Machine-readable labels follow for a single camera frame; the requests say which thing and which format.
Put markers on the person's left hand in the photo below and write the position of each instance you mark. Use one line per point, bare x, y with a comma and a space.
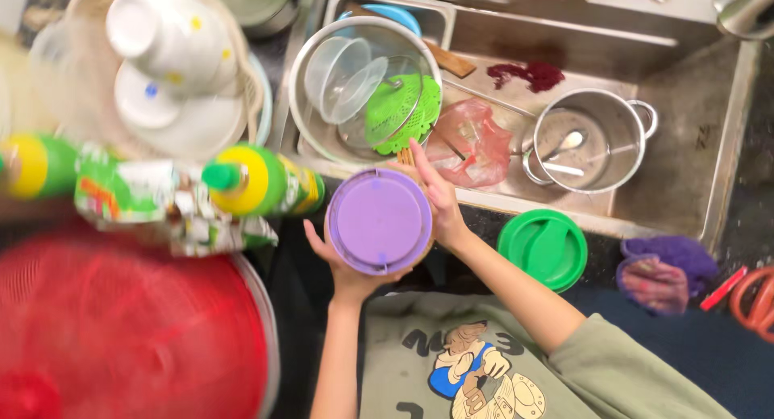
344, 277

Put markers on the person's right hand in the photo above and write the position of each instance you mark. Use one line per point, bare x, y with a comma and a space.
444, 210

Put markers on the purple lidded round container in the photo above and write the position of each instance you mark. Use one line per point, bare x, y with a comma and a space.
378, 220

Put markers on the wooden chopsticks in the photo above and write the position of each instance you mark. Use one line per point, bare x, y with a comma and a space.
406, 156

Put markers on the pink plastic bag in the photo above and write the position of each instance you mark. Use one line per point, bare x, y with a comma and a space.
471, 144

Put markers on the green plastic lattice mat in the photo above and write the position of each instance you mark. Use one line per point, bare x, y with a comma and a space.
406, 113

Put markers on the person's green printed shirt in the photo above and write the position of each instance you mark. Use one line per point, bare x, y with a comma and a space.
411, 358

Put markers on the green round plastic lid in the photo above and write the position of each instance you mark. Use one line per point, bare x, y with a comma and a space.
542, 249

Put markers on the thin steel rod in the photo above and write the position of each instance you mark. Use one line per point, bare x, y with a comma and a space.
487, 98

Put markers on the green dish soap bottle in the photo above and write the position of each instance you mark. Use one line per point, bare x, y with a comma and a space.
266, 180
36, 165

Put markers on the steel spoon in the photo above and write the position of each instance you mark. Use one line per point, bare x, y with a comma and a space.
562, 145

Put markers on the glass pot lid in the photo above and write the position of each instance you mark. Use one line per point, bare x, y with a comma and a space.
393, 80

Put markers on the wooden spatula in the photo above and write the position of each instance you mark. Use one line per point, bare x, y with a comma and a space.
450, 59

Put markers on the large steel mixing bowl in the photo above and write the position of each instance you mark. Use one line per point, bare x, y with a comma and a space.
314, 128

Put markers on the dark red food scraps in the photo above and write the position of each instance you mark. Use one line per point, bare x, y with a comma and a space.
527, 75

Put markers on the clear plastic container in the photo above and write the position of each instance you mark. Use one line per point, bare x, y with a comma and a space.
338, 74

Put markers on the blue plastic bowl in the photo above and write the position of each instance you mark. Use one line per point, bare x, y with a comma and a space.
393, 13

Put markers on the green white refill packet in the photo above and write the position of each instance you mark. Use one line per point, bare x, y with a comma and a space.
139, 198

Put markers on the purple cleaning cloth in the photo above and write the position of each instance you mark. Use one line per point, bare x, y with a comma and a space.
662, 272

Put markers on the red plastic colander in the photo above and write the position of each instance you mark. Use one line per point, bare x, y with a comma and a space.
121, 328

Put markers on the stainless steel sink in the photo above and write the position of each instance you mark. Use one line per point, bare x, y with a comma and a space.
665, 134

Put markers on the white dotted cup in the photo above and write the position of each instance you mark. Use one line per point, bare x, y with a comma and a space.
169, 35
145, 95

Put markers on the red plastic stick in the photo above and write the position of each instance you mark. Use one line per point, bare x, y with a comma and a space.
723, 288

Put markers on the beige plastic dish basket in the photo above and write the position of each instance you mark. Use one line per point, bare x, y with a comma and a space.
90, 68

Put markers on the steel faucet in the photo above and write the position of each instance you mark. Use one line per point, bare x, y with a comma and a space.
745, 11

